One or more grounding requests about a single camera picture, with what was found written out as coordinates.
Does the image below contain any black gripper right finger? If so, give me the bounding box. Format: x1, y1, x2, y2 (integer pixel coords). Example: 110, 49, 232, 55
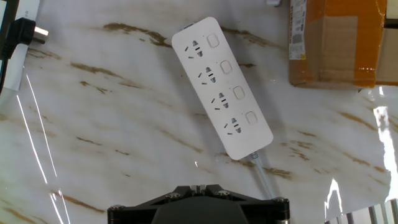
198, 184, 290, 224

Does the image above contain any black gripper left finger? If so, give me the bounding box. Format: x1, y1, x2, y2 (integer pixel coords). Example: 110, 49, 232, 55
108, 184, 199, 224

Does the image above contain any white four-socket power strip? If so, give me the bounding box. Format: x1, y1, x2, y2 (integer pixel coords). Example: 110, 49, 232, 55
171, 16, 274, 161

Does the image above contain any marble pattern table mat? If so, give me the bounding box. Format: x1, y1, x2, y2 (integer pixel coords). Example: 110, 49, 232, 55
0, 0, 398, 224

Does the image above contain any cardboard box with orange tape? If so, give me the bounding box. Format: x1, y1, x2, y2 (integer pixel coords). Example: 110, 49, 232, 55
288, 0, 398, 91

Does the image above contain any grey power strip cable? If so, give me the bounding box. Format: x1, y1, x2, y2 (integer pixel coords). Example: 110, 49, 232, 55
248, 151, 276, 200

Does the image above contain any black power cord with plug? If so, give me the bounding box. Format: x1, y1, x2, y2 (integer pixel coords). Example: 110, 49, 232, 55
0, 17, 50, 94

